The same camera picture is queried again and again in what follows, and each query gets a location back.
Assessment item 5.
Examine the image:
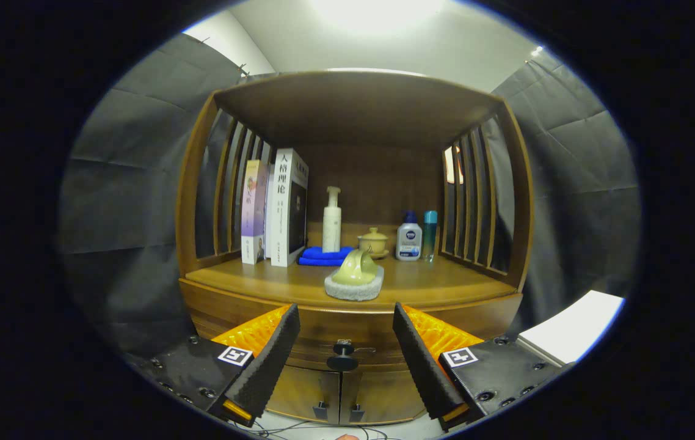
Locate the white pump bottle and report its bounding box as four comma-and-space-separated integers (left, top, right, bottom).
322, 186, 343, 253

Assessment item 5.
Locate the white bottle with blue cap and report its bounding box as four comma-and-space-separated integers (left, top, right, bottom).
396, 211, 423, 262

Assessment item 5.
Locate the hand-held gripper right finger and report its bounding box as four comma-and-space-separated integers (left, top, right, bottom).
391, 303, 575, 432

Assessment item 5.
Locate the black floor cable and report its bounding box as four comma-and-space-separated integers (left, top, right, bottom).
231, 420, 403, 440

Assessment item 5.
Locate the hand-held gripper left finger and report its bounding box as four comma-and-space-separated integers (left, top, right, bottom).
131, 304, 301, 428

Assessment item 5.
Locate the brown wooden cabinet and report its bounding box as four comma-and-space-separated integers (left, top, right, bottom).
175, 69, 534, 427

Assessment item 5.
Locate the folded blue cloth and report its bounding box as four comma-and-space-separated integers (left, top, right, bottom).
298, 246, 355, 267

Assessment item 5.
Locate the white board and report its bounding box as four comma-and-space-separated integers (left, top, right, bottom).
517, 290, 625, 365

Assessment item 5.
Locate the lavender paperback book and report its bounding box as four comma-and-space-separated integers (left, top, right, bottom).
241, 159, 269, 265

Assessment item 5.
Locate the thick white and black book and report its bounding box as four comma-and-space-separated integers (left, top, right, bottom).
270, 148, 310, 268

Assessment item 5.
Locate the black drawer knob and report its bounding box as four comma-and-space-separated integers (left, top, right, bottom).
327, 341, 359, 372

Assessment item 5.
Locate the black backdrop cloth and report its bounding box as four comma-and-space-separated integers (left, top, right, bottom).
57, 34, 641, 362

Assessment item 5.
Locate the yellow lidded tea cup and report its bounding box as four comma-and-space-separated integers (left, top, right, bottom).
357, 227, 390, 255

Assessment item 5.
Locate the wooden cabinet drawer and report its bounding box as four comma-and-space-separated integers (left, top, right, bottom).
181, 281, 523, 372

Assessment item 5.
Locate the wooden cabinet countertop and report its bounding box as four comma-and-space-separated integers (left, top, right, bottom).
184, 254, 518, 314

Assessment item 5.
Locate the wooden cabinet door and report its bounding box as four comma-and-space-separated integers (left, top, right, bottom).
340, 368, 429, 426
265, 365, 341, 424

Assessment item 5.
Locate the slim teal bottle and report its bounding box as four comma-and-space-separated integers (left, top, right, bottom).
423, 210, 438, 263

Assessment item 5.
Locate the green handled scrubbing brush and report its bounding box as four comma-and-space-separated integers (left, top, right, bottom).
324, 249, 385, 302

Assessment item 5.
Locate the thin white book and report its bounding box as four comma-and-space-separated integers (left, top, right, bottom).
264, 163, 277, 259

